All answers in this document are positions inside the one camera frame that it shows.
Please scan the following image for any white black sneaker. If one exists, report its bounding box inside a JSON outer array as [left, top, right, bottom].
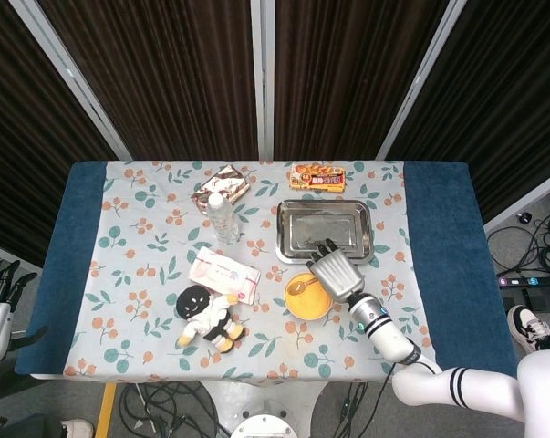
[[506, 304, 550, 355]]

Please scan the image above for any floral tablecloth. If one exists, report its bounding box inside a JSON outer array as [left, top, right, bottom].
[[63, 159, 435, 382]]

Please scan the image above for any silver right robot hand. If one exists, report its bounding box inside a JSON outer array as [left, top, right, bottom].
[[306, 237, 366, 305]]

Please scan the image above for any yellow cornmeal powder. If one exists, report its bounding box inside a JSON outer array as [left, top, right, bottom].
[[286, 274, 332, 317]]

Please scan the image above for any white table pedestal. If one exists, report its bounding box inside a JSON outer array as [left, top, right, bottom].
[[200, 379, 331, 438]]

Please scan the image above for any translucent plastic spoon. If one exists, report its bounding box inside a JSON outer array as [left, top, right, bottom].
[[288, 276, 321, 297]]

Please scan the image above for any blue table cover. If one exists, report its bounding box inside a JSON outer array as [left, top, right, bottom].
[[14, 160, 517, 378]]

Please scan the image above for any white partition post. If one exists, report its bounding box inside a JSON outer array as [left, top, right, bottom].
[[7, 0, 134, 161], [377, 0, 470, 161], [483, 163, 550, 234], [250, 0, 275, 161]]

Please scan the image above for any clear water bottle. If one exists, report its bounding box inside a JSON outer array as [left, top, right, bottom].
[[205, 192, 242, 245]]

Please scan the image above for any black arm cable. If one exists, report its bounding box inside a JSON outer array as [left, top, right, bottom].
[[374, 355, 440, 412]]

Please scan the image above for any power strip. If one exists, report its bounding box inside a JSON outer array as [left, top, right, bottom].
[[497, 273, 550, 289]]

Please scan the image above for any black white plush doll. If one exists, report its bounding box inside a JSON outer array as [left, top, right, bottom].
[[174, 286, 247, 353]]

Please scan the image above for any orange snack box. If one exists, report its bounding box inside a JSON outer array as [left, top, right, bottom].
[[288, 162, 348, 193]]

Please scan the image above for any pink wet wipes pack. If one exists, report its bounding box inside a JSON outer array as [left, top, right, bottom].
[[188, 246, 262, 305]]

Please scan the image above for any rectangular metal tray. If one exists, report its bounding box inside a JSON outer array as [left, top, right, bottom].
[[275, 198, 376, 266]]

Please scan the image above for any bowl of orange powder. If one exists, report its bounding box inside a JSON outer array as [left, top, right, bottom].
[[284, 272, 334, 320]]

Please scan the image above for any brown snack packet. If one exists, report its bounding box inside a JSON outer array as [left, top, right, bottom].
[[191, 164, 252, 205]]

